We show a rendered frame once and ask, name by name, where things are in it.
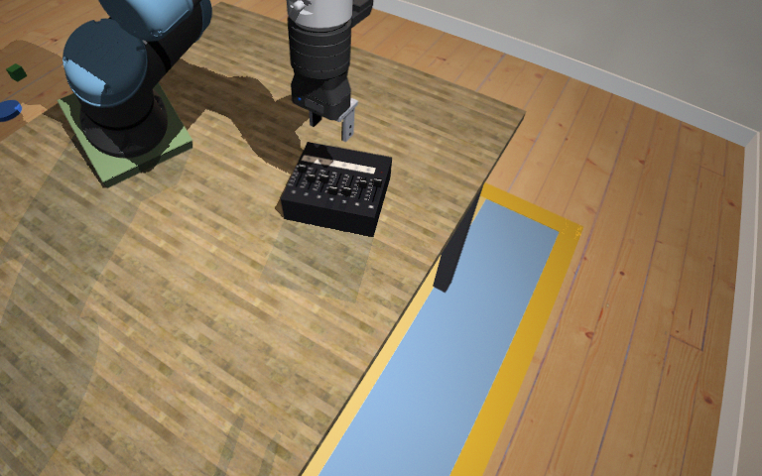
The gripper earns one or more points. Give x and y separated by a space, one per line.
320 43

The black lighting desk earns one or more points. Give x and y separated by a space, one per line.
344 189

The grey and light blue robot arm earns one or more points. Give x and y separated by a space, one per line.
112 73

